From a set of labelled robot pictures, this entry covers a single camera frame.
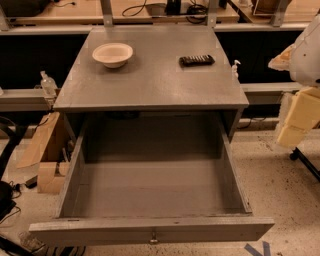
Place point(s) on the crumpled plastic bottle on floor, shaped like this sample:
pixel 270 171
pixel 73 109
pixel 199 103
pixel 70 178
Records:
pixel 31 243

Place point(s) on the black stand leg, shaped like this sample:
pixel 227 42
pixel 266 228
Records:
pixel 297 154

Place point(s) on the black chair left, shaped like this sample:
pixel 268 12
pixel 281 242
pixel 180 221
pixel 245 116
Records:
pixel 14 133

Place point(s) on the cardboard box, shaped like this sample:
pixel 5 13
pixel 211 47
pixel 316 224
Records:
pixel 48 153

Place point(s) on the clear bottle left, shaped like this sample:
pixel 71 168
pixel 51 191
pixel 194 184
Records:
pixel 48 84

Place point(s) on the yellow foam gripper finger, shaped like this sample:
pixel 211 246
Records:
pixel 299 114

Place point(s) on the black remote control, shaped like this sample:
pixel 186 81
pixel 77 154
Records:
pixel 199 60

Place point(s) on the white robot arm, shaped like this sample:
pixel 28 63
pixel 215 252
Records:
pixel 304 62

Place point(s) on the grey top drawer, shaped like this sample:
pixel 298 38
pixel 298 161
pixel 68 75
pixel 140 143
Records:
pixel 153 179

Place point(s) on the white pump bottle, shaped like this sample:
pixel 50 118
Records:
pixel 234 68

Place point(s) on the white bowl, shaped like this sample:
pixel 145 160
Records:
pixel 113 55

